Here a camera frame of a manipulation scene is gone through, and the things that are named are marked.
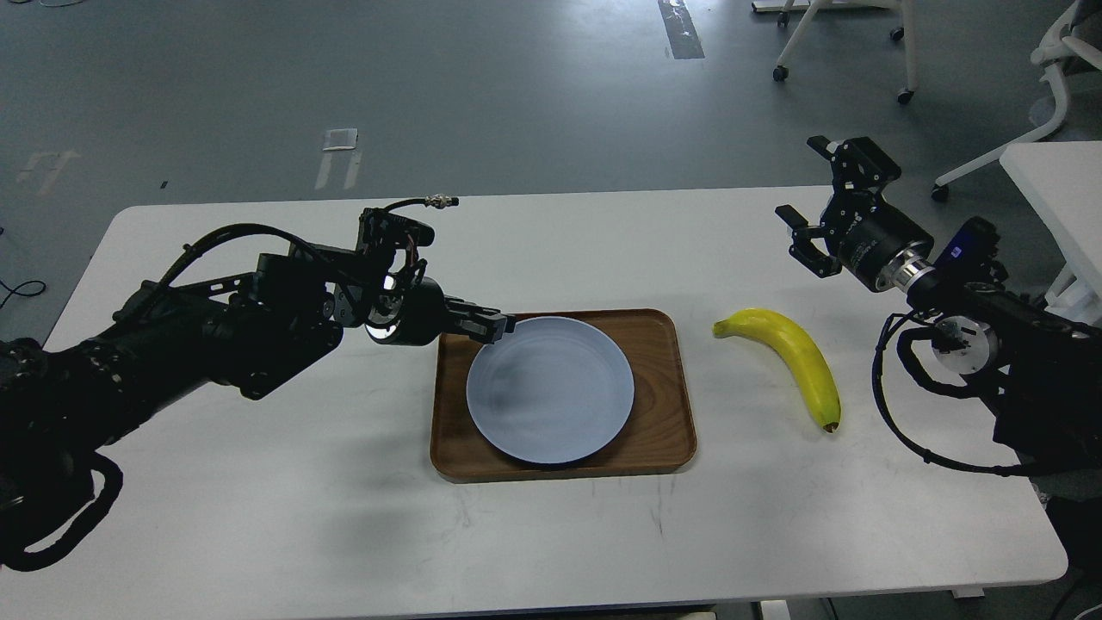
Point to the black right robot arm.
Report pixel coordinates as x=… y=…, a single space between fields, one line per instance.
x=965 y=335

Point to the light blue plate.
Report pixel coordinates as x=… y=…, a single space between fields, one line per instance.
x=553 y=391

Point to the yellow banana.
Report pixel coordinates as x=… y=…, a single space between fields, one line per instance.
x=803 y=358

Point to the white rolling stand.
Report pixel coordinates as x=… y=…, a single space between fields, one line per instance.
x=814 y=38

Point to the grey floor tape strip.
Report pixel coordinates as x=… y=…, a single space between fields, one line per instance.
x=684 y=40

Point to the white side table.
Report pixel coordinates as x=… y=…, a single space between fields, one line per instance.
x=1062 y=182

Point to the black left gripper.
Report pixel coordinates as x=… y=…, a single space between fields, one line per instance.
x=425 y=314

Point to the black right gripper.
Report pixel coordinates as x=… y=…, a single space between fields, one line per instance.
x=865 y=236

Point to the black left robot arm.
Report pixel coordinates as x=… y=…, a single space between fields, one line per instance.
x=248 y=305

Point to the brown wooden tray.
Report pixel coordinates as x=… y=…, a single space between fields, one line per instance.
x=658 y=437

